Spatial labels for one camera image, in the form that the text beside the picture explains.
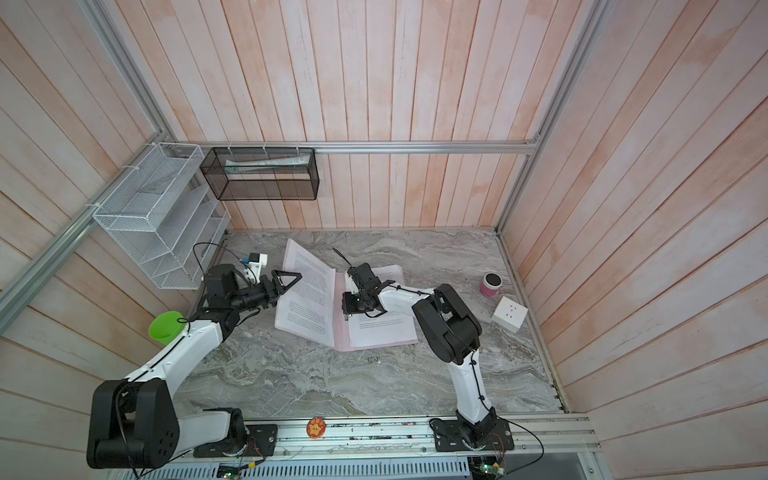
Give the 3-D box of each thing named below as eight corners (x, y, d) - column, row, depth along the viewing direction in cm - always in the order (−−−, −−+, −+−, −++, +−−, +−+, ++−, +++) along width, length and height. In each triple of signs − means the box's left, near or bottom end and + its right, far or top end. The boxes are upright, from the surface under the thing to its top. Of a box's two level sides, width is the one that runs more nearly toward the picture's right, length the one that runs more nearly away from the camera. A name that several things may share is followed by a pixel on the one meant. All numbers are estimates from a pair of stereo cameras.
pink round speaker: (480, 296, 104) (485, 287, 99) (477, 282, 107) (481, 272, 103) (498, 296, 104) (504, 287, 99) (494, 282, 107) (499, 272, 103)
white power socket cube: (489, 324, 96) (493, 318, 93) (498, 302, 102) (502, 296, 98) (516, 338, 93) (520, 332, 90) (524, 314, 99) (529, 308, 95)
